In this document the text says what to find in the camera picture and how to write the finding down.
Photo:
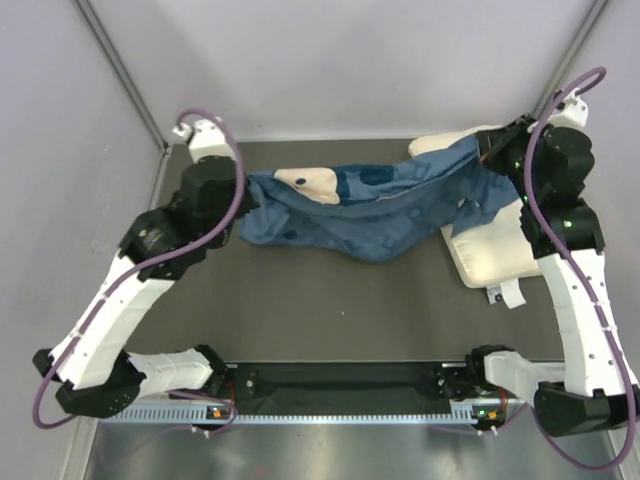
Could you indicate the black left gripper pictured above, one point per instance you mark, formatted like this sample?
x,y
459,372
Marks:
x,y
247,203

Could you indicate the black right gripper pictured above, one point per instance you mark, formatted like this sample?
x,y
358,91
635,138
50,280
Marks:
x,y
492,143

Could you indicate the cream white pillow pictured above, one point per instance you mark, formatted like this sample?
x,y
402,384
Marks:
x,y
496,252

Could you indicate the blue cartoon print pillowcase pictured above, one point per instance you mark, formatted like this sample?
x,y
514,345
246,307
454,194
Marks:
x,y
375,212

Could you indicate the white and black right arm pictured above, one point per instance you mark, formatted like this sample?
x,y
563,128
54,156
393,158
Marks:
x,y
593,388

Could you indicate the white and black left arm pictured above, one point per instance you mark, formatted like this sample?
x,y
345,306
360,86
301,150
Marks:
x,y
97,377

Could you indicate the white pillow care label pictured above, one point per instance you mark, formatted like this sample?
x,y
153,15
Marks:
x,y
507,292

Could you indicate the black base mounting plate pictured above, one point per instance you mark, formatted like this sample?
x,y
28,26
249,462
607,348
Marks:
x,y
354,388

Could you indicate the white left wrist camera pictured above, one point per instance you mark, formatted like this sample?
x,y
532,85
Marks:
x,y
203,139

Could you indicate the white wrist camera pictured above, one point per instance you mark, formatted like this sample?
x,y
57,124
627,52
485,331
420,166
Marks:
x,y
571,112
203,139

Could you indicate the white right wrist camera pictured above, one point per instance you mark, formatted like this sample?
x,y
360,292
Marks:
x,y
571,112

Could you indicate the right aluminium frame post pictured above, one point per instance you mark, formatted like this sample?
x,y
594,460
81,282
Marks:
x,y
570,53

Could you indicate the aluminium frame post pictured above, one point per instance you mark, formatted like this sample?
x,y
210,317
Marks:
x,y
570,53
91,19

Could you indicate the left aluminium frame post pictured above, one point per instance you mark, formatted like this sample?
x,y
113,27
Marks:
x,y
91,19

